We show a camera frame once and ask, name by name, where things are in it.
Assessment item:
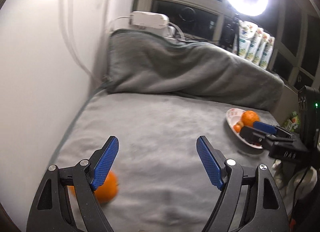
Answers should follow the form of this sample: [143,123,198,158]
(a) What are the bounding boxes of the small mandarin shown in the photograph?
[233,124,242,133]

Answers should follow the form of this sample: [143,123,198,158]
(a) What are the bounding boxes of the large rough orange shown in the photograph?
[241,110,260,127]

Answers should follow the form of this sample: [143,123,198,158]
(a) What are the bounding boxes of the smooth orange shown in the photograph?
[68,170,119,205]

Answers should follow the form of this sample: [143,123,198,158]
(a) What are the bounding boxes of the brown longan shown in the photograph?
[236,121,244,128]

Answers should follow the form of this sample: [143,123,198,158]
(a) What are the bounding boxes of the green snack bag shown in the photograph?
[283,111,300,133]

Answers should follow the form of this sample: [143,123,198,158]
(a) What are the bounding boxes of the floral white plate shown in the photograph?
[226,108,262,149]

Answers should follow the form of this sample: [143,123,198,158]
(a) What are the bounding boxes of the floral refill pouch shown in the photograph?
[233,20,258,58]
[246,28,264,62]
[259,36,275,70]
[252,32,270,66]

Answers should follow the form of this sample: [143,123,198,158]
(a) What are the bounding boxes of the black tripod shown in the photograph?
[219,13,240,52]

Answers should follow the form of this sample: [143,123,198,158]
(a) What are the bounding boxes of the grey seat cushion cover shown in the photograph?
[54,92,273,231]

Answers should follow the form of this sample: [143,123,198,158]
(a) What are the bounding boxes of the grey blanket backrest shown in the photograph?
[107,29,284,111]

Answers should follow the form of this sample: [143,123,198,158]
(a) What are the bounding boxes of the white power strip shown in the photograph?
[130,11,176,37]

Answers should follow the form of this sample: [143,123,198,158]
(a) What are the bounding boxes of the white cable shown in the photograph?
[58,0,131,85]

